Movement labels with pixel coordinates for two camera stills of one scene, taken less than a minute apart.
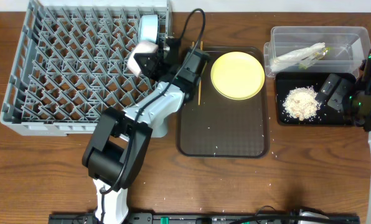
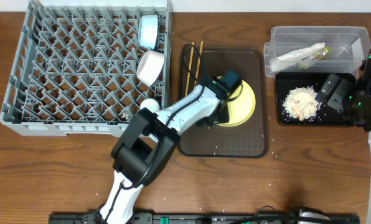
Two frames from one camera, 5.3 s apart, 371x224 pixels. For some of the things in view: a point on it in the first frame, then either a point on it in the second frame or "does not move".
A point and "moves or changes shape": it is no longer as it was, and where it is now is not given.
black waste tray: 295,102 does not move
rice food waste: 302,102 does not move
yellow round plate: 237,75 -> 241,109
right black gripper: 344,86 does not move
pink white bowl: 140,48 moves or changes shape
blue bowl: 148,28 does not move
